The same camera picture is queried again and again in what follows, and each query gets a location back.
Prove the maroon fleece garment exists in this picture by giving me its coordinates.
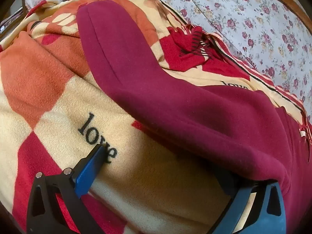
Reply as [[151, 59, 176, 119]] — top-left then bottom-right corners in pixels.
[[76, 0, 312, 234]]

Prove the floral bed sheet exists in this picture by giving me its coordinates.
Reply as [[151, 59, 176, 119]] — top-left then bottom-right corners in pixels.
[[26, 0, 312, 117]]

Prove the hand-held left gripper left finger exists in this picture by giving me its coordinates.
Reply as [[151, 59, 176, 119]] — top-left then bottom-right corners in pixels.
[[26, 144, 106, 234]]

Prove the red and cream printed blanket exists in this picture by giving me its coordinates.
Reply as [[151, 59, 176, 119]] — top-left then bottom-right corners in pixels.
[[0, 0, 312, 234]]

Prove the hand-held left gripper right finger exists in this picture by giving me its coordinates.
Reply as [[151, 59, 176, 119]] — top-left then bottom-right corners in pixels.
[[214, 169, 287, 234]]

